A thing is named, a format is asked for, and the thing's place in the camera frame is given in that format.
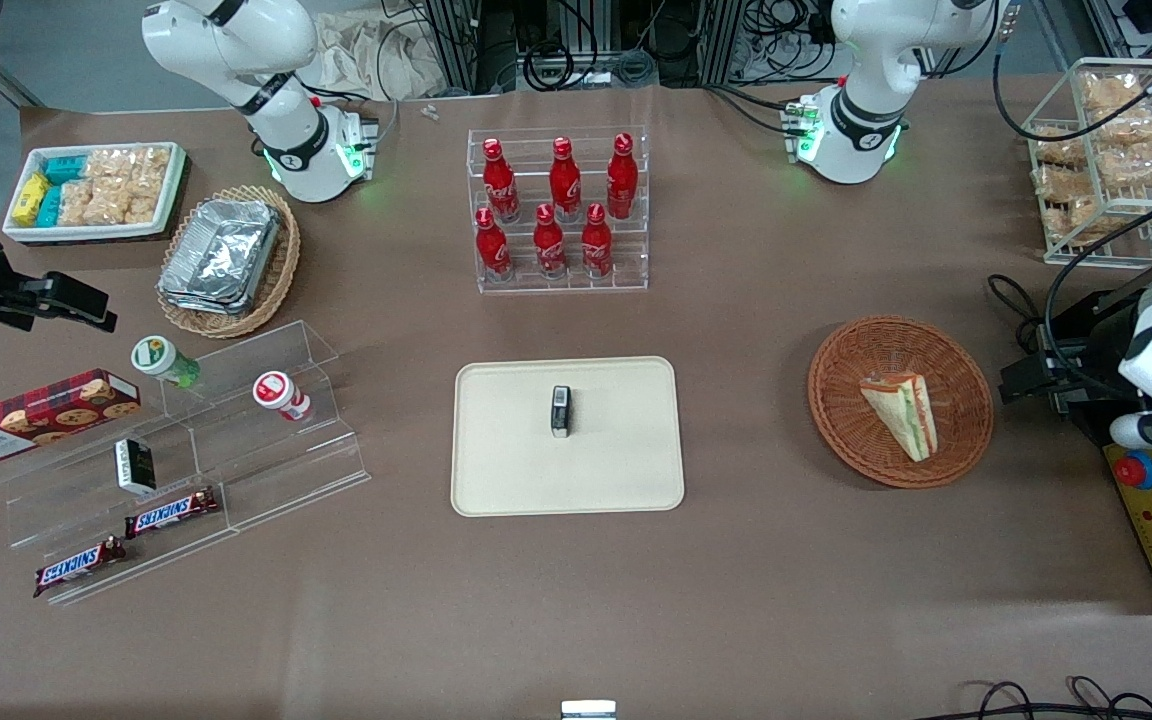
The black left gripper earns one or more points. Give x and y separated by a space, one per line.
1083 350

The triangle sandwich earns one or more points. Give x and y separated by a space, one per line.
906 410

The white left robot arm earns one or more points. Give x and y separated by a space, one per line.
876 60

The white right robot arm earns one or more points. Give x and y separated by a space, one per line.
236 45

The brown round wicker basket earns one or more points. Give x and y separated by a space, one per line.
846 400

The light oval wicker basket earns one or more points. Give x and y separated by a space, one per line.
281 270

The beige plastic tray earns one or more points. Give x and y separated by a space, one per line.
616 450

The white rectangular plastic bin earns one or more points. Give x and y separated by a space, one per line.
26 234

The teal snack packet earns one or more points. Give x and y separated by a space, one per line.
50 206
66 168

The clear bag of rice crackers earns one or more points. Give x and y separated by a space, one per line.
96 203
108 165
148 185

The yellow snack packet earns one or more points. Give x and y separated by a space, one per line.
31 198

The green lidded cup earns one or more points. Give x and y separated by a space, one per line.
158 358

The red tartan cookie box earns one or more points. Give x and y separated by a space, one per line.
36 415

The red emergency stop button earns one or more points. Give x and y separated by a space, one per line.
1136 471

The clear bag of fried snacks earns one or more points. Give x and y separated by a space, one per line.
1111 92
1131 168
1058 148
1071 205
1134 128

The stack of foil trays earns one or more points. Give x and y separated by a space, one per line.
221 255

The small black and white box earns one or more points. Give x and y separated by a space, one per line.
134 466

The red lidded cup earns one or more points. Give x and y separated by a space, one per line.
278 392

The brown Snickers bar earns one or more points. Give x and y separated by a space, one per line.
81 564
171 513

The clear acrylic step shelf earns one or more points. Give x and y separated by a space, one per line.
276 470

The crumpled white cloth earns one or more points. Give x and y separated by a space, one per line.
366 55

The red cola bottle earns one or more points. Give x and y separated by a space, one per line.
492 248
622 178
564 180
500 185
596 245
549 245

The clear acrylic bottle rack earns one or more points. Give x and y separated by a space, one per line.
556 285

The small white device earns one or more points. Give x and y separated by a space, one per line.
588 710

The aluminium frame post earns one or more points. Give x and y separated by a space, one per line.
461 45
741 40

